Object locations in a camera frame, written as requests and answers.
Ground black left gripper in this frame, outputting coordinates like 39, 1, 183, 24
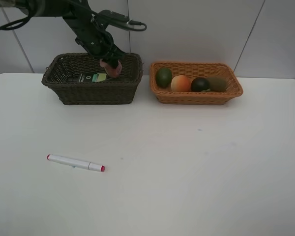
63, 7, 125, 64

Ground dark green cleanser bottle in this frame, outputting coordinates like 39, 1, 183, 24
66, 73, 108, 83

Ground pink bottle white cap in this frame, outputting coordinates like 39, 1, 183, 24
100, 59, 122, 78

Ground green avocado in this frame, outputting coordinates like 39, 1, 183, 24
155, 67, 173, 89

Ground orange red round fruit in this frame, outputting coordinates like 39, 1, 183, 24
171, 75, 191, 92

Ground dark purple mangosteen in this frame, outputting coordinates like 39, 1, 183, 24
191, 77, 210, 92

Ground white marker pink caps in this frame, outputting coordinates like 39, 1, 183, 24
47, 154, 106, 172

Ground brown kiwi fruit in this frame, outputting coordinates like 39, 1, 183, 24
206, 76, 227, 92

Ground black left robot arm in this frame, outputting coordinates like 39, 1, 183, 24
0, 0, 129, 68

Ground dark brown wicker basket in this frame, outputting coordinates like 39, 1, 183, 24
42, 53, 143, 105

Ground orange wicker basket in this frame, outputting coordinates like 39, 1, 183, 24
149, 61, 243, 105

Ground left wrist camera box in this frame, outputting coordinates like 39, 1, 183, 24
97, 10, 130, 29

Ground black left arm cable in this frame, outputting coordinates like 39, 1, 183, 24
0, 0, 148, 37

